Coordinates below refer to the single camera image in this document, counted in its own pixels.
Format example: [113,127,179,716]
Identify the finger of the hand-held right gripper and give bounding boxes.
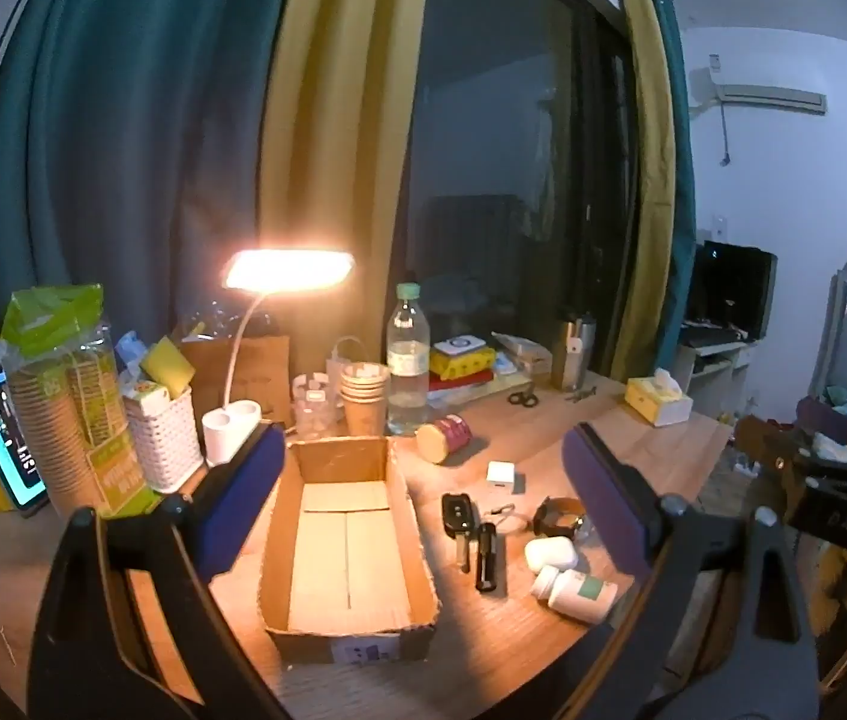
[734,412,847,479]

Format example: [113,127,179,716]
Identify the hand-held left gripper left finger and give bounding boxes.
[26,424,293,720]

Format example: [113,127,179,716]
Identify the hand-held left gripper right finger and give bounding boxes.
[562,422,822,720]

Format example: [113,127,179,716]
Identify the brown tape roll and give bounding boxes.
[531,496,587,542]

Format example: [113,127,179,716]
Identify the white green-label pill bottle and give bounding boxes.
[546,568,620,624]

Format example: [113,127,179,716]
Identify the cardboard box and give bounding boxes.
[257,435,441,665]

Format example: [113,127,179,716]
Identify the black flashlight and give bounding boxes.
[475,523,500,593]

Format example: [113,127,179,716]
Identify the red tin can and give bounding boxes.
[415,414,474,464]

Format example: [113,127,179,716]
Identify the white desk lamp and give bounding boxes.
[202,247,357,467]

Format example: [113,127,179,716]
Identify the white earbuds case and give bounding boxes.
[524,535,578,572]

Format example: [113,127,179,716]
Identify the white plastic basket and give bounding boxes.
[122,385,204,495]

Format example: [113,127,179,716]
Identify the white side cabinet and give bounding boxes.
[674,337,759,422]

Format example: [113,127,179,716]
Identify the yellow tissue box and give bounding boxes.
[623,368,693,429]

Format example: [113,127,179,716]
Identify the clear plastic cups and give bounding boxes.
[292,372,343,437]

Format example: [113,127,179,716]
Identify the small white green box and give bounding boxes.
[124,378,172,410]

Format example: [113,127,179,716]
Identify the steel tumbler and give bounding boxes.
[550,316,597,392]

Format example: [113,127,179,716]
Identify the black car key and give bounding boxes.
[441,493,474,572]

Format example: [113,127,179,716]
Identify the yellow sponge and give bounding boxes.
[139,337,197,398]

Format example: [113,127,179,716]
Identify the stack of brown paper cups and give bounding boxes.
[338,361,393,438]

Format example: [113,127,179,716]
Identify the black monitor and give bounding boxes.
[692,239,779,343]

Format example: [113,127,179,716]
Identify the blue white packet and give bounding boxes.
[115,329,152,377]

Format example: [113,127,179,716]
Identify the red book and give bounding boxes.
[426,370,497,392]

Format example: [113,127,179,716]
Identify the green bag of paper cups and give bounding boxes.
[1,283,159,519]

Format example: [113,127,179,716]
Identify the yellow wipes packet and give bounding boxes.
[428,348,497,382]

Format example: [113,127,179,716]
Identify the clear plastic water bottle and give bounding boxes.
[386,282,432,437]

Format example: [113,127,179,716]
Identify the smartphone with lit screen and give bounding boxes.
[0,368,50,512]

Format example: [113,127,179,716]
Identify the narrow teal curtain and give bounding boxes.
[656,0,699,351]

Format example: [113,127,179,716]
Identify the narrow yellow curtain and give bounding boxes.
[609,0,677,385]

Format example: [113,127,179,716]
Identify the dark glass window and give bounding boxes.
[400,0,636,392]

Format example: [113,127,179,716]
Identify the white air conditioner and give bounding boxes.
[715,82,828,116]

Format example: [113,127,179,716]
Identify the wide yellow curtain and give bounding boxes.
[262,0,434,392]

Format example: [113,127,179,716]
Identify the wide teal curtain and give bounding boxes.
[0,0,306,342]

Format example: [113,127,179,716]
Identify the braided lanyard loop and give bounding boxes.
[483,503,534,538]

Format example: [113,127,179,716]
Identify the white charging cable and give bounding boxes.
[329,335,365,377]

